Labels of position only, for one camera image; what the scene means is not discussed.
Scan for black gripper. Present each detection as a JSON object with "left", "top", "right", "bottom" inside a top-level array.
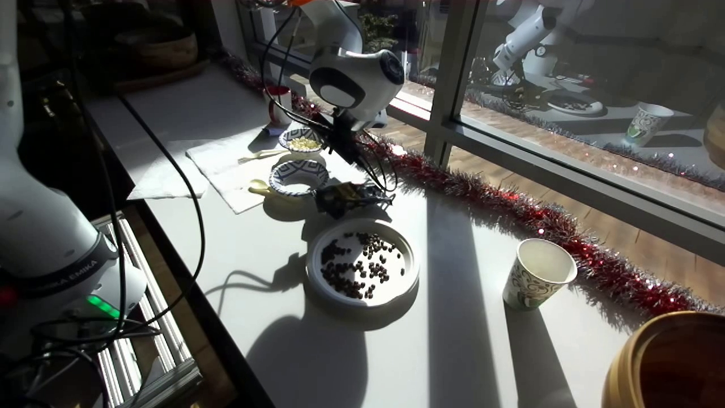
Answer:
[{"left": 323, "top": 104, "right": 369, "bottom": 171}]

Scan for yellow chip pieces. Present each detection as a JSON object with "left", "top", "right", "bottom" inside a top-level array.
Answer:
[{"left": 288, "top": 132, "right": 318, "bottom": 151}]

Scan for blue patterned bowl with chips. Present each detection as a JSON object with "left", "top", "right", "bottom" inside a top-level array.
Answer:
[{"left": 277, "top": 124, "right": 329, "bottom": 158}]

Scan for white bowl of dark beans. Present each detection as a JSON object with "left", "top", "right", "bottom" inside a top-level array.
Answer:
[{"left": 303, "top": 218, "right": 420, "bottom": 311}]

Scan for cream plastic fork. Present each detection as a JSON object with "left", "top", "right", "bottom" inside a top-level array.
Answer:
[{"left": 237, "top": 146, "right": 284, "bottom": 166}]

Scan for cream plastic spoon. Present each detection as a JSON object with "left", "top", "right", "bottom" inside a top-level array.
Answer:
[{"left": 246, "top": 176, "right": 277, "bottom": 197}]

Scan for dark coffee beans heap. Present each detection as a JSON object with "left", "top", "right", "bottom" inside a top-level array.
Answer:
[{"left": 318, "top": 232, "right": 407, "bottom": 301}]

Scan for white paper towel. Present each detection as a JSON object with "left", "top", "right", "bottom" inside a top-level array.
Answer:
[{"left": 186, "top": 134, "right": 306, "bottom": 218}]

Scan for green potted plant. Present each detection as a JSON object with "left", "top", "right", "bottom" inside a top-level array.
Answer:
[{"left": 354, "top": 0, "right": 402, "bottom": 60}]

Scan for red silver tinsel garland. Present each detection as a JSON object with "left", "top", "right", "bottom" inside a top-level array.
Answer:
[{"left": 224, "top": 54, "right": 709, "bottom": 322}]

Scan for brown wicker basket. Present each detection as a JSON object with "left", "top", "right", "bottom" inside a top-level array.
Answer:
[{"left": 110, "top": 20, "right": 204, "bottom": 77}]

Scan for patterned paper cup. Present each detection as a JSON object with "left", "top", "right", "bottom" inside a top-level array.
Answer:
[{"left": 502, "top": 236, "right": 580, "bottom": 312}]

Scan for white slatted rack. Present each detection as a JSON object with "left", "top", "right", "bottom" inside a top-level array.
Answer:
[{"left": 87, "top": 213, "right": 209, "bottom": 408}]

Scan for woven basket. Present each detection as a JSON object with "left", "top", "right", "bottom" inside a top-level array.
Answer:
[{"left": 599, "top": 309, "right": 725, "bottom": 408}]

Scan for black cable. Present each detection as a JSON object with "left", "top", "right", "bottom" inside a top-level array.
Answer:
[{"left": 110, "top": 88, "right": 209, "bottom": 330}]

